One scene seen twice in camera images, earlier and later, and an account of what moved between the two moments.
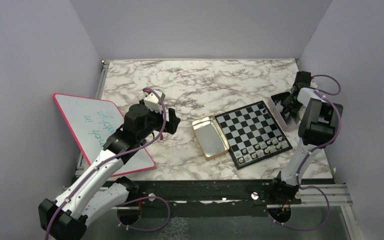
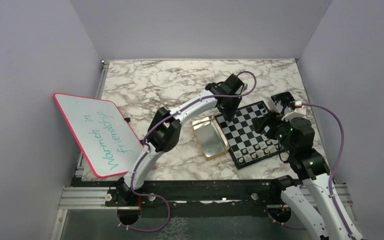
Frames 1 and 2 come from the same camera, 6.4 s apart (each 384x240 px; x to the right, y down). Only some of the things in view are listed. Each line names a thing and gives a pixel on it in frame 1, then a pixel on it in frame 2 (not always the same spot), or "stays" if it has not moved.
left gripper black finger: [171, 125] → [229, 113]
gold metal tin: [210, 138] stays
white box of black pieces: [276, 103] stays
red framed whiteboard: [91, 122] stays
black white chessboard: [254, 134] stays
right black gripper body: [294, 105] → [279, 128]
